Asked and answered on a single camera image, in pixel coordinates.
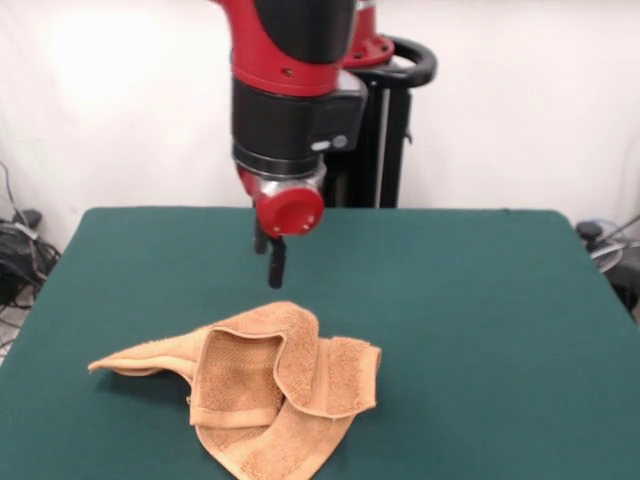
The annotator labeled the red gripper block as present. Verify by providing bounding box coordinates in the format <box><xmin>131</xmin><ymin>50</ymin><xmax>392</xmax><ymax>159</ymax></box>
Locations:
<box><xmin>236</xmin><ymin>167</ymin><xmax>326</xmax><ymax>291</ymax></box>

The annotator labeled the tan terry towel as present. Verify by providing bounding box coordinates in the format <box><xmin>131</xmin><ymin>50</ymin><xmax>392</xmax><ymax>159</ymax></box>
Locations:
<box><xmin>87</xmin><ymin>300</ymin><xmax>384</xmax><ymax>480</ymax></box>

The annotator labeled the dark green table cloth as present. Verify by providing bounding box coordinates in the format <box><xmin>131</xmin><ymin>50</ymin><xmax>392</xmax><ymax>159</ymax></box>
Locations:
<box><xmin>0</xmin><ymin>206</ymin><xmax>640</xmax><ymax>480</ymax></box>

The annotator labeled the grey chair base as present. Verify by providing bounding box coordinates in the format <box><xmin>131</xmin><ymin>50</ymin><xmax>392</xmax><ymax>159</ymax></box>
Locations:
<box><xmin>574</xmin><ymin>214</ymin><xmax>640</xmax><ymax>324</ymax></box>

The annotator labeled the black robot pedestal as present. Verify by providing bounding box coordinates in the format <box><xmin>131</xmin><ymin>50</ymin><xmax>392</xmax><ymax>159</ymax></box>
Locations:
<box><xmin>323</xmin><ymin>33</ymin><xmax>439</xmax><ymax>209</ymax></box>

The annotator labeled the black cable tangle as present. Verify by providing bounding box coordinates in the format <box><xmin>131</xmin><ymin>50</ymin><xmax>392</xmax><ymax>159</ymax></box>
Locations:
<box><xmin>0</xmin><ymin>159</ymin><xmax>62</xmax><ymax>351</ymax></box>

